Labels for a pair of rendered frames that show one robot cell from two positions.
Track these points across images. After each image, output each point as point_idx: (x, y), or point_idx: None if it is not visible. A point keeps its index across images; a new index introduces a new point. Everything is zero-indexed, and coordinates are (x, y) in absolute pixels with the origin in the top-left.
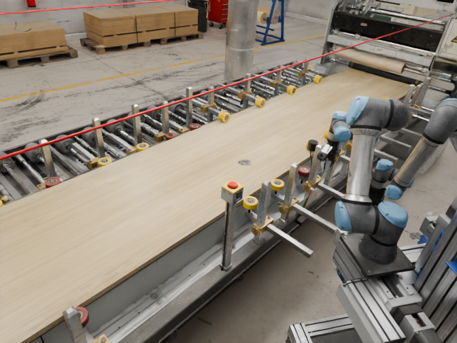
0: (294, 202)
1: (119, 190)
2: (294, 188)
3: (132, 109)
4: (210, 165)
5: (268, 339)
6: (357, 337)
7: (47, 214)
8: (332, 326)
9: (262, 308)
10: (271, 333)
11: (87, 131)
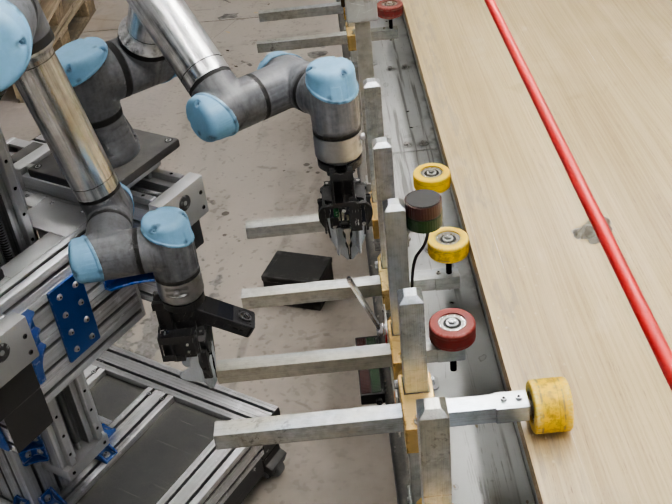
0: (381, 277)
1: (623, 57)
2: (529, 490)
3: None
4: (633, 175)
5: (322, 452)
6: (146, 494)
7: (611, 3)
8: (202, 466)
9: (387, 488)
10: (328, 466)
11: None
